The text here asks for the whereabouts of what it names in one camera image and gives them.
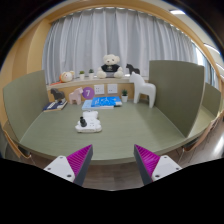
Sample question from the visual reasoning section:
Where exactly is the white power strip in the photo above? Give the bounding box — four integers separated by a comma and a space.
75, 111, 102, 133

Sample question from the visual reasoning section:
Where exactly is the wooden chair left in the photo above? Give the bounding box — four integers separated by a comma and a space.
2, 128, 36, 166

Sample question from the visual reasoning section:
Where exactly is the small black horse figure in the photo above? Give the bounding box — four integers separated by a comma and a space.
126, 64, 140, 75

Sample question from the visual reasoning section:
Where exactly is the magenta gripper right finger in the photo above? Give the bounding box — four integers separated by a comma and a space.
134, 144, 181, 185

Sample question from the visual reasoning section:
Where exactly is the wooden chair right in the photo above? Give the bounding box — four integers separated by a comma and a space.
179, 116, 220, 161

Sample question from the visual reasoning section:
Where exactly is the black charger plug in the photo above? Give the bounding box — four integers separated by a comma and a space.
80, 117, 87, 127

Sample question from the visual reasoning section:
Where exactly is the dark blue book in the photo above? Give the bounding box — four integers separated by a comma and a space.
43, 102, 67, 112

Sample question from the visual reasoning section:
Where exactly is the left potted plant on shelf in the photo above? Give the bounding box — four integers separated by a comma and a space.
79, 70, 85, 80

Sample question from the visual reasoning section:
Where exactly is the far right green panel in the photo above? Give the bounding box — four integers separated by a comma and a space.
202, 83, 221, 116

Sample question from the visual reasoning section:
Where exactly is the large white horse figure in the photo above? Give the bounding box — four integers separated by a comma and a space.
129, 72, 156, 108

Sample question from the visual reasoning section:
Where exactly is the dark brown horse figure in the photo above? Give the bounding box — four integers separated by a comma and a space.
50, 88, 65, 103

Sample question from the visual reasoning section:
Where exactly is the pink horse figure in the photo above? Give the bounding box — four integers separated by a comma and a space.
69, 87, 83, 105

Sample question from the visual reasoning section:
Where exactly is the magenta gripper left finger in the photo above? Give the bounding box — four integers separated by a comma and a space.
44, 145, 93, 186

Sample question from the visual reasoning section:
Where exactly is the left white wall socket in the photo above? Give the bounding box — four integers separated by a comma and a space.
94, 84, 105, 95

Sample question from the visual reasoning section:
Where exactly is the potted plant on shelf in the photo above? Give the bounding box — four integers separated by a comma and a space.
89, 69, 94, 80
79, 70, 85, 80

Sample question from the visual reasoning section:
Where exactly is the white curtain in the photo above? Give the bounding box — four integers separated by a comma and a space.
42, 8, 195, 84

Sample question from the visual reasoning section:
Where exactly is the purple number seven sign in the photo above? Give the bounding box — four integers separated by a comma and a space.
82, 87, 95, 99

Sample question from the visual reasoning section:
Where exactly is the small potted plant on desk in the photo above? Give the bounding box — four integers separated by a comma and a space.
121, 89, 128, 102

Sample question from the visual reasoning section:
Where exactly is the white teddy bear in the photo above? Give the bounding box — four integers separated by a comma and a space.
97, 54, 124, 79

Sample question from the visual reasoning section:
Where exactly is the right potted plant on shelf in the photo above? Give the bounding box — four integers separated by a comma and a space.
89, 69, 94, 80

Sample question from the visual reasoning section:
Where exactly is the wooden chair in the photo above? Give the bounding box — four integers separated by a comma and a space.
179, 116, 220, 161
2, 128, 36, 166

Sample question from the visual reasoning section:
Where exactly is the green divider panel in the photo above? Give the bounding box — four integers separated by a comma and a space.
149, 60, 205, 137
3, 70, 49, 140

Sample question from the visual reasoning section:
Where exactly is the right green divider panel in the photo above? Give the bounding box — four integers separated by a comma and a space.
149, 60, 205, 137

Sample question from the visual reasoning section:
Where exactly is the white wall socket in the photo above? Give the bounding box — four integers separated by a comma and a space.
107, 84, 118, 94
94, 84, 105, 95

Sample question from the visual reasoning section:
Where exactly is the right white wall socket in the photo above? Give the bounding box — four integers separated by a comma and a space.
107, 84, 118, 94

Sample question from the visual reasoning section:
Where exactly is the left green divider panel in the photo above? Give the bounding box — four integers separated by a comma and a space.
3, 70, 49, 140

